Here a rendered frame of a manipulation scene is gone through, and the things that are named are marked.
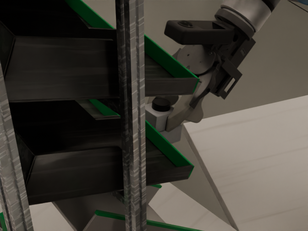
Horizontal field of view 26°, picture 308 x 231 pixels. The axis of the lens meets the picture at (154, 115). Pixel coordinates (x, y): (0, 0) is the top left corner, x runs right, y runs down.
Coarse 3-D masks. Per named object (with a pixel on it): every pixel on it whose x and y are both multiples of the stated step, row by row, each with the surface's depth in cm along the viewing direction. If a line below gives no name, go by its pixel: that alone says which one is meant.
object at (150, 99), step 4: (156, 96) 108; (160, 96) 108; (164, 96) 109; (168, 96) 111; (172, 96) 112; (176, 96) 112; (148, 100) 109; (152, 100) 108; (172, 100) 112; (176, 100) 113; (172, 104) 113
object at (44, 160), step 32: (32, 128) 89; (64, 128) 93; (96, 128) 97; (32, 160) 74; (64, 160) 77; (96, 160) 80; (160, 160) 97; (32, 192) 77; (64, 192) 80; (96, 192) 84
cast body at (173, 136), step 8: (152, 104) 106; (160, 104) 105; (168, 104) 105; (152, 112) 105; (160, 112) 105; (168, 112) 105; (152, 120) 105; (160, 120) 104; (160, 128) 105; (176, 128) 108; (168, 136) 107; (176, 136) 108
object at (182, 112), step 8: (184, 96) 105; (192, 96) 104; (176, 104) 105; (184, 104) 104; (200, 104) 107; (176, 112) 104; (184, 112) 104; (192, 112) 106; (200, 112) 108; (168, 120) 105; (176, 120) 104; (192, 120) 107; (200, 120) 108; (168, 128) 105
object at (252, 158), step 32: (192, 128) 150; (224, 128) 150; (256, 128) 150; (288, 128) 150; (224, 160) 143; (256, 160) 143; (288, 160) 143; (224, 192) 137; (256, 192) 137; (288, 192) 137; (256, 224) 131; (288, 224) 131
